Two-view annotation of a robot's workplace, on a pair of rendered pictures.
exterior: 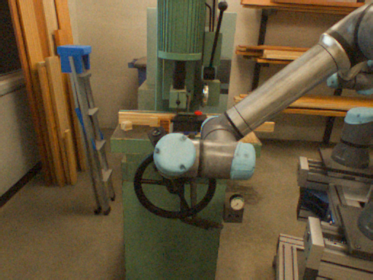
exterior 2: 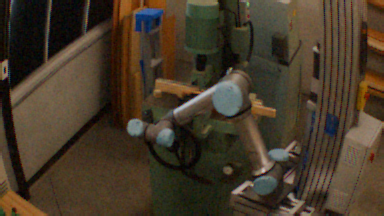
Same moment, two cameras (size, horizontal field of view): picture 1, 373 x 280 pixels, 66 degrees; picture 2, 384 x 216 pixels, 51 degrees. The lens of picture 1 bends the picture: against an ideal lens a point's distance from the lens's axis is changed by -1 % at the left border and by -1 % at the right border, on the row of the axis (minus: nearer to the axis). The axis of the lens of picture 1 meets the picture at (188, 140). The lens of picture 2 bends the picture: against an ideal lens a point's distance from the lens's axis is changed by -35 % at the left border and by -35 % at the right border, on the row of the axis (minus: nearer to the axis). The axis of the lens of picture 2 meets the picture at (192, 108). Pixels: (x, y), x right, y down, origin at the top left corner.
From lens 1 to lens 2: 201 cm
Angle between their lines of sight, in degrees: 22
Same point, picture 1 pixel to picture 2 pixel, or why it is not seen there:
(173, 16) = (191, 26)
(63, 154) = (130, 97)
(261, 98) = (188, 106)
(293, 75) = (202, 98)
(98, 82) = not seen: hidden behind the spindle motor
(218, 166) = (151, 137)
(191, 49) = (204, 47)
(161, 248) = (176, 192)
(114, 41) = not seen: outside the picture
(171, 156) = (131, 129)
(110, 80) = not seen: hidden behind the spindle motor
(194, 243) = (201, 194)
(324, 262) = (236, 202)
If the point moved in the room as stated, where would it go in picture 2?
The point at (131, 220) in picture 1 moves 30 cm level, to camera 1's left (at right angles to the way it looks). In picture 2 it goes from (155, 167) to (113, 151)
